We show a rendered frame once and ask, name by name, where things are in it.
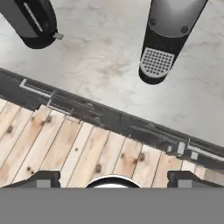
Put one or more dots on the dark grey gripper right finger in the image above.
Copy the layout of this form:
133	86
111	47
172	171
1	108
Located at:
182	178

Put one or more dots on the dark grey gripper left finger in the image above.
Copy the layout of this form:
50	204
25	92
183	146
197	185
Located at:
46	178

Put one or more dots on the white and black round thing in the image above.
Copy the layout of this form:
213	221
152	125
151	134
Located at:
112	181

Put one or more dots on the dark grey cupboard run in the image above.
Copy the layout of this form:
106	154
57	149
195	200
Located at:
110	116

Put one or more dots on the grey black shaker with holes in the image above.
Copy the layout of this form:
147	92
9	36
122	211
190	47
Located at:
166	29

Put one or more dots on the black and grey rounded appliance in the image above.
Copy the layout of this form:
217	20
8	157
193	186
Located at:
38	26

